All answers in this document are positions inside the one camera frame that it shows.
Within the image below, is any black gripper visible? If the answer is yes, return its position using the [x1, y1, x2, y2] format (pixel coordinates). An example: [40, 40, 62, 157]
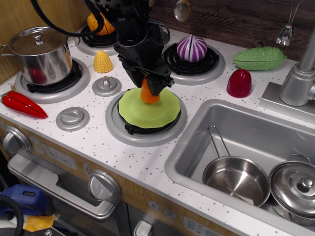
[114, 21, 172, 96]

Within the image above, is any orange toy carrot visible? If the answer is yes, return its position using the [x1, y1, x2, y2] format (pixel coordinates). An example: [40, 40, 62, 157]
[140, 76, 160, 104]

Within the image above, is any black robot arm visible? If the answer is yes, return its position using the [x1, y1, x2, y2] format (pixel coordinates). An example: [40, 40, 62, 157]
[31, 0, 174, 96]

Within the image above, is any light green plate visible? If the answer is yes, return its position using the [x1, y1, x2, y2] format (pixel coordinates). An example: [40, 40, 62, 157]
[118, 88, 181, 128]

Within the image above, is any purple white toy onion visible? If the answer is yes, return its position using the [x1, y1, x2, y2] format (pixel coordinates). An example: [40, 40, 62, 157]
[176, 34, 208, 63]

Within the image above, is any grey stovetop knob middle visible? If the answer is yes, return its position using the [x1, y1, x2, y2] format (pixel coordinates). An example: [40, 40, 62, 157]
[92, 76, 122, 97]

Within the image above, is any grey stovetop knob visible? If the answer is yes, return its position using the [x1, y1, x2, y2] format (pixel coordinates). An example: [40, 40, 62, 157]
[92, 76, 122, 97]
[159, 26, 170, 45]
[56, 107, 90, 132]

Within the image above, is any front right stove burner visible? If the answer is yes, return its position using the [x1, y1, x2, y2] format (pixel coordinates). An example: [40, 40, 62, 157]
[105, 92, 187, 148]

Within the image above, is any grey stovetop knob rear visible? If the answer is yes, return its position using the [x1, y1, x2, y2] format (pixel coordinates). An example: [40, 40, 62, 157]
[159, 26, 170, 45]

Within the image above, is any yellow toy corn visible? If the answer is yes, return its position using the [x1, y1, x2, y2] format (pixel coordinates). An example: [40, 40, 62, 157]
[94, 51, 113, 73]

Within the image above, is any back right stove burner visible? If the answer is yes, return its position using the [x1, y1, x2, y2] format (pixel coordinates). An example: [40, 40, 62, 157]
[162, 43, 225, 86]

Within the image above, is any orange toy pumpkin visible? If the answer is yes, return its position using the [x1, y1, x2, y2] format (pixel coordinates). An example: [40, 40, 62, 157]
[87, 13, 115, 36]

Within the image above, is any back left stove burner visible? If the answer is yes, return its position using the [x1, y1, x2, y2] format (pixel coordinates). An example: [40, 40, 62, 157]
[75, 31, 118, 56]

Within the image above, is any hanging metal spoon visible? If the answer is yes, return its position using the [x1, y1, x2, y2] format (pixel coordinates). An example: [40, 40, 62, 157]
[174, 0, 192, 22]

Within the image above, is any dark red toy pepper half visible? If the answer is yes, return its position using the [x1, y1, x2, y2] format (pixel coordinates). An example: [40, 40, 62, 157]
[226, 69, 252, 98]

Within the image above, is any grey stovetop knob front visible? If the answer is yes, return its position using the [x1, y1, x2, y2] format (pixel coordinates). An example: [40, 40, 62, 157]
[56, 107, 90, 132]

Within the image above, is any green toy bitter gourd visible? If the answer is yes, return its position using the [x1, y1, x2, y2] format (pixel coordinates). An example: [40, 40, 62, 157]
[233, 47, 287, 71]

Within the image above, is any steel pot with lid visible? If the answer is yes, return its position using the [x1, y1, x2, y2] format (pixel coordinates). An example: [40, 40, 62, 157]
[0, 26, 73, 86]

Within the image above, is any silver oven knob right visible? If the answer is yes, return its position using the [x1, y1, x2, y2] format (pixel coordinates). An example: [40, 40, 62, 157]
[88, 169, 121, 204]

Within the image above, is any silver oven knob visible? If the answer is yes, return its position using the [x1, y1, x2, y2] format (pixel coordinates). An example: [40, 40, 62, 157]
[88, 169, 121, 204]
[2, 125, 32, 153]

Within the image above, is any silver toy sink basin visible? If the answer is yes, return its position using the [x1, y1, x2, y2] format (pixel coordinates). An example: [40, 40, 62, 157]
[165, 99, 315, 236]

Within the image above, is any steel saucepan in sink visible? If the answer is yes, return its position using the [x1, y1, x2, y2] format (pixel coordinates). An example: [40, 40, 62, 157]
[202, 126, 271, 207]

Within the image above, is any hanging metal whisk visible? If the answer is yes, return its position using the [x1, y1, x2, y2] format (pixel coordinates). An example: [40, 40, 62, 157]
[276, 0, 303, 47]

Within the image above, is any silver toy faucet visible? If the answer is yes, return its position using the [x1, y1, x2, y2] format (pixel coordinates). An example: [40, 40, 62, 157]
[259, 32, 315, 123]

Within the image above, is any red toy chili pepper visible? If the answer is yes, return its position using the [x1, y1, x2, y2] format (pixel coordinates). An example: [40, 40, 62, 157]
[1, 90, 48, 119]

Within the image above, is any silver oven knob left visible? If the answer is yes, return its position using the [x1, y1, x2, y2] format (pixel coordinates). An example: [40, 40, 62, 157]
[2, 125, 32, 153]

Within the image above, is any steel lidded pot in sink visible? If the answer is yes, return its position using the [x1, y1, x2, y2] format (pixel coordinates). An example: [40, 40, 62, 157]
[269, 153, 315, 226]

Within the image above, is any blue clamp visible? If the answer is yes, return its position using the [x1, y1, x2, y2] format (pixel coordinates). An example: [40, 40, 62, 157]
[0, 184, 49, 215]

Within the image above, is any yellow cloth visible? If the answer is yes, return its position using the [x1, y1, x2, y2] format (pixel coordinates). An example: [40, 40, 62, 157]
[23, 214, 55, 232]

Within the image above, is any silver oven door handle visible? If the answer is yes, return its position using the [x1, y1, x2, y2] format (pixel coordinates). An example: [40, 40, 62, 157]
[8, 154, 116, 222]

